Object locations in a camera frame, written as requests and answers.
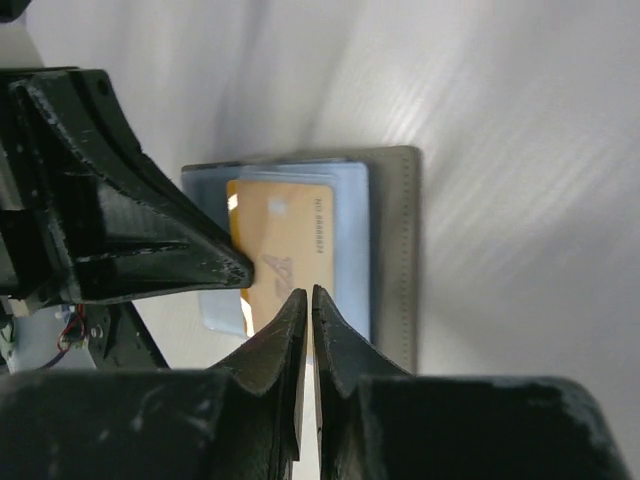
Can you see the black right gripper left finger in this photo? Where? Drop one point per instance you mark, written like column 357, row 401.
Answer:
column 238, row 419

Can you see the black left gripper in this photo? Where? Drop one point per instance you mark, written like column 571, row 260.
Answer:
column 86, row 216

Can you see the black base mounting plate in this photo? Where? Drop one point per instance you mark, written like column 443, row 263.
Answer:
column 119, row 339

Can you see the grey card holder wallet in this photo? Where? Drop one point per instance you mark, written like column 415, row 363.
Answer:
column 376, row 234

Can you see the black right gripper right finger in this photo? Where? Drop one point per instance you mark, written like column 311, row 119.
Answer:
column 377, row 421

